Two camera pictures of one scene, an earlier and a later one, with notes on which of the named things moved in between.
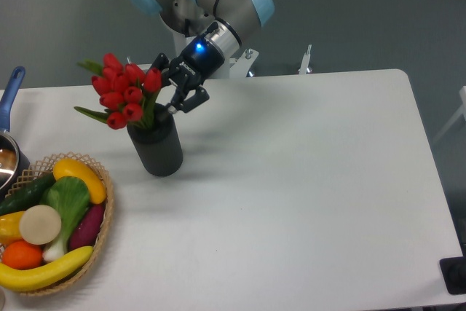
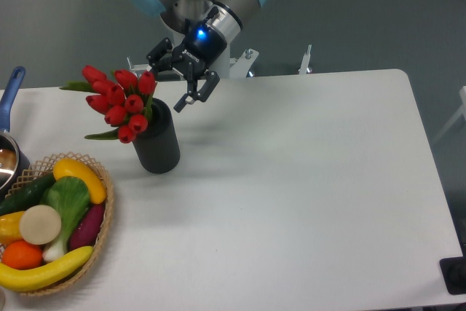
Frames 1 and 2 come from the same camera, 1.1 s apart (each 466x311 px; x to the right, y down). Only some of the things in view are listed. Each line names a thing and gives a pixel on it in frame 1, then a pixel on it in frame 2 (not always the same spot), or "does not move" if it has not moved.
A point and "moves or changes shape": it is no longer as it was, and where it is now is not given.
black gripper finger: (162, 63) -> (156, 57)
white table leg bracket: (305, 62) does not move
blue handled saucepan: (14, 164) does not move
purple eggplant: (85, 230) does not move
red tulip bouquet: (125, 91) moves or changes shape
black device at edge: (453, 272) does not move
